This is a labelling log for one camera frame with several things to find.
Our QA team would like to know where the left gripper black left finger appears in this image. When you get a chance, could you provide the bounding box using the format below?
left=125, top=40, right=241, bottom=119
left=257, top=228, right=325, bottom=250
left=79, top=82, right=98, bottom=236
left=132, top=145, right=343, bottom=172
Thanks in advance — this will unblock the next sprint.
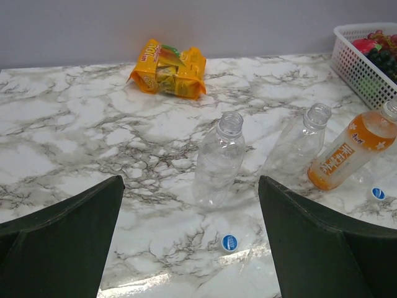
left=1, top=176, right=125, bottom=297

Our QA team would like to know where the orange juice bottle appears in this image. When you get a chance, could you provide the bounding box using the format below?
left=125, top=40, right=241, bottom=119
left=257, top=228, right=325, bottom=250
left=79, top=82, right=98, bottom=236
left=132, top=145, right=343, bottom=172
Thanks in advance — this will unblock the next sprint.
left=307, top=99, right=396, bottom=191

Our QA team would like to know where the white plastic basket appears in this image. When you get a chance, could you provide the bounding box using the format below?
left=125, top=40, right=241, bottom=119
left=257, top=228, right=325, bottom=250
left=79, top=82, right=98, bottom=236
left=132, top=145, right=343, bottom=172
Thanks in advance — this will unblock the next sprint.
left=331, top=22, right=396, bottom=109

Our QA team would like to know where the orange snack bag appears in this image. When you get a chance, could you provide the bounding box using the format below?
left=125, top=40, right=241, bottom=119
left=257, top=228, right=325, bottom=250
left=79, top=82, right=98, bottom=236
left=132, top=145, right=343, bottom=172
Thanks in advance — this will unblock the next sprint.
left=128, top=39, right=207, bottom=100

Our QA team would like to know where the blue grape bunch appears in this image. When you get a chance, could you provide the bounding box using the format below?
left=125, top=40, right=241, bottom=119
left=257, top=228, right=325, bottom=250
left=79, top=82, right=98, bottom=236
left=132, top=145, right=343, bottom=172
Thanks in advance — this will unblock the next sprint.
left=366, top=48, right=396, bottom=83

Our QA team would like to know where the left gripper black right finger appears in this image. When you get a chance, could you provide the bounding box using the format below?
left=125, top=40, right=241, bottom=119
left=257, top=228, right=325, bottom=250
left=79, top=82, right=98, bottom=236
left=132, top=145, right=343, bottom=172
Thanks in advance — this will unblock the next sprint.
left=258, top=176, right=396, bottom=297

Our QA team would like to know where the blue white bottle cap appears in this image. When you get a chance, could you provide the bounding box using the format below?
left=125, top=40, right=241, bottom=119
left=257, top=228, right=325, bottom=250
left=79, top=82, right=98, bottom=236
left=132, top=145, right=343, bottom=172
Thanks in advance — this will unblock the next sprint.
left=370, top=187, right=386, bottom=201

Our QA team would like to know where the dark red grape bunch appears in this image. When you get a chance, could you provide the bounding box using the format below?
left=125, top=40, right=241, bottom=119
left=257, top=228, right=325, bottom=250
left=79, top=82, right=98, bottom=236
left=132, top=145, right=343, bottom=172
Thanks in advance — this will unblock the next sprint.
left=367, top=29, right=396, bottom=51

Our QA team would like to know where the clear bottle blue cap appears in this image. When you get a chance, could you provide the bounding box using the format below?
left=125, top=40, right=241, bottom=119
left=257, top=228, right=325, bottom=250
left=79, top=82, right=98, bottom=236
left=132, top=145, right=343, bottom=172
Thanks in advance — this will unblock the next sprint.
left=192, top=112, right=246, bottom=208

